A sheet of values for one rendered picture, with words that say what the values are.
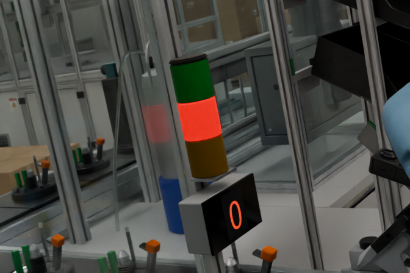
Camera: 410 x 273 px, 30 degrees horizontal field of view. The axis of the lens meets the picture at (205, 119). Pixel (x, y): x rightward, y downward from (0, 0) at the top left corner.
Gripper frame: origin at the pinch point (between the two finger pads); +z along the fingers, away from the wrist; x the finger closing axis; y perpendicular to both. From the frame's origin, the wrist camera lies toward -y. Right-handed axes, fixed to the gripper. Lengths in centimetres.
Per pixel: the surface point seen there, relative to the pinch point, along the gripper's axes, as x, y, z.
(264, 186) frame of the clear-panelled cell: 86, -32, 66
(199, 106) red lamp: -20.8, -27.2, -11.0
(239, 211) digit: -17.9, -15.2, -1.8
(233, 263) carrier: -0.3, -13.4, 20.3
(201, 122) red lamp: -20.9, -25.8, -9.6
